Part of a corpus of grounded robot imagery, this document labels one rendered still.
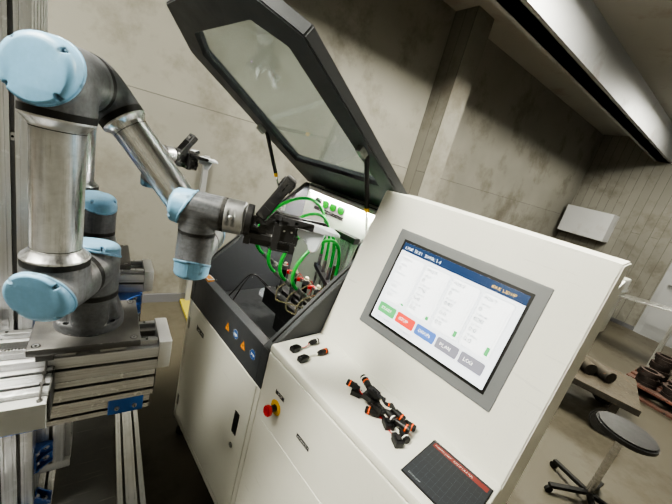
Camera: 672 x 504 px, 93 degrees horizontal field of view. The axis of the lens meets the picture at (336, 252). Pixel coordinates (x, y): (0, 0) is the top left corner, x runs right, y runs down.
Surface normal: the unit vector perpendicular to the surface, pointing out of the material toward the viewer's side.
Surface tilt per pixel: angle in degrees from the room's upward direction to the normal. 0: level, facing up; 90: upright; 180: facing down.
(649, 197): 90
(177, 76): 90
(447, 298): 76
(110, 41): 90
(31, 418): 90
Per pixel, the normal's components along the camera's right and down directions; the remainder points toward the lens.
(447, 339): -0.63, -0.22
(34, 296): 0.10, 0.43
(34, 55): 0.17, 0.18
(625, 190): -0.80, -0.04
